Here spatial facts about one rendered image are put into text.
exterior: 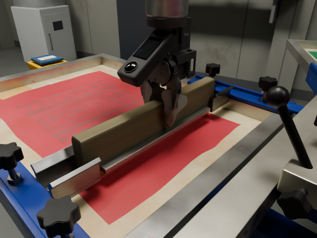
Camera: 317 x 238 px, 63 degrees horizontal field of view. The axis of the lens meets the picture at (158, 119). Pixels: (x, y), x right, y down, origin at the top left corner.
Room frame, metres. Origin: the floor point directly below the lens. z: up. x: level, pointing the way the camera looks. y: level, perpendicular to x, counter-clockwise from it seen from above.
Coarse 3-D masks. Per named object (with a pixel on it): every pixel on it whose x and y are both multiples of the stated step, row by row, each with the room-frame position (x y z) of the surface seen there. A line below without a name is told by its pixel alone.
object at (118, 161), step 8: (200, 112) 0.55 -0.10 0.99; (184, 120) 0.51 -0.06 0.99; (192, 120) 0.52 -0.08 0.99; (168, 128) 0.48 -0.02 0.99; (176, 128) 0.48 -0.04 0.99; (160, 136) 0.44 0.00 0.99; (144, 144) 0.42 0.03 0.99; (152, 144) 0.42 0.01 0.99; (128, 152) 0.39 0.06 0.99; (136, 152) 0.39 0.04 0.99; (112, 160) 0.37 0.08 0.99; (120, 160) 0.37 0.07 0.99; (128, 160) 0.38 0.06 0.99; (104, 168) 0.35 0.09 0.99; (112, 168) 0.35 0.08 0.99
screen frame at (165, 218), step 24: (24, 72) 0.85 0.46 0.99; (48, 72) 0.88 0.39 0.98; (72, 72) 0.95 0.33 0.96; (264, 120) 0.52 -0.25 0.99; (240, 144) 0.42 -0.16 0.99; (264, 144) 0.44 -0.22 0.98; (216, 168) 0.35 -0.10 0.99; (240, 168) 0.37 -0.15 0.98; (192, 192) 0.29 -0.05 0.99; (216, 192) 0.31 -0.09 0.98; (168, 216) 0.25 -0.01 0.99; (192, 216) 0.26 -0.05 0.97
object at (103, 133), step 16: (208, 80) 0.59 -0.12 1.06; (192, 96) 0.54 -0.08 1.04; (208, 96) 0.59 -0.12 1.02; (128, 112) 0.43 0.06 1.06; (144, 112) 0.43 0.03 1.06; (160, 112) 0.46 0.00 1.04; (192, 112) 0.54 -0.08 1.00; (96, 128) 0.37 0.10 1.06; (112, 128) 0.38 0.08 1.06; (128, 128) 0.40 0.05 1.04; (144, 128) 0.43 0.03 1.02; (160, 128) 0.46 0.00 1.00; (80, 144) 0.33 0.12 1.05; (96, 144) 0.35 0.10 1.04; (112, 144) 0.37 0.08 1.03; (128, 144) 0.40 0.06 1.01; (80, 160) 0.34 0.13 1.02
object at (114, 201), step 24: (24, 96) 0.73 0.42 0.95; (24, 120) 0.58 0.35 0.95; (48, 144) 0.47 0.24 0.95; (120, 168) 0.39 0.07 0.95; (144, 168) 0.39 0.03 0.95; (168, 168) 0.39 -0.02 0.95; (96, 192) 0.33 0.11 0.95; (120, 192) 0.33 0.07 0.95; (144, 192) 0.33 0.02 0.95; (120, 216) 0.28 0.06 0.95
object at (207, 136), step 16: (64, 80) 0.87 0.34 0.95; (80, 80) 0.87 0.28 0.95; (96, 80) 0.87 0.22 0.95; (112, 80) 0.87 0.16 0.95; (208, 112) 0.62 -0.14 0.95; (192, 128) 0.54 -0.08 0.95; (208, 128) 0.54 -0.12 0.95; (224, 128) 0.54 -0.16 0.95; (160, 144) 0.47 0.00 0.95; (176, 144) 0.47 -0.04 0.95; (192, 144) 0.47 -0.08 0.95; (208, 144) 0.47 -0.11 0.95; (192, 160) 0.42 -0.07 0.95
